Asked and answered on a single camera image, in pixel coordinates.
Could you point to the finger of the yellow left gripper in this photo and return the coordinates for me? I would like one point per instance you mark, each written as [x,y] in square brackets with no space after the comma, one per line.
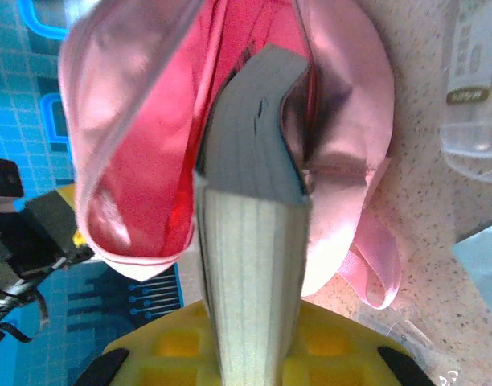
[66,192]
[79,238]

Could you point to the thick grey cover book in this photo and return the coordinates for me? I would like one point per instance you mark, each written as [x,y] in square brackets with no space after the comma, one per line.
[250,261]

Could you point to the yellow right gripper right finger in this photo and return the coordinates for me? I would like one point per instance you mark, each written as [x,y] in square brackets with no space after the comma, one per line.
[334,354]

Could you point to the pink student backpack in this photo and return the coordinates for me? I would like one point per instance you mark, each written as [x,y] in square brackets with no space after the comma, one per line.
[141,161]

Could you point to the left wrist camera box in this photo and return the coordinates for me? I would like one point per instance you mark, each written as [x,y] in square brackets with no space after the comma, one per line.
[5,179]

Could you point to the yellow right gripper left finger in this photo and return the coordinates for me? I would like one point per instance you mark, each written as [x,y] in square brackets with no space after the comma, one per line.
[169,354]

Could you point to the clear plastic case with label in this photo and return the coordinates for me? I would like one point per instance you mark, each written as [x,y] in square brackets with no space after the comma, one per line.
[471,60]

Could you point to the small light blue notebook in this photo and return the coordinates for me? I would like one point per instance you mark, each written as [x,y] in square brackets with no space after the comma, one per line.
[487,273]

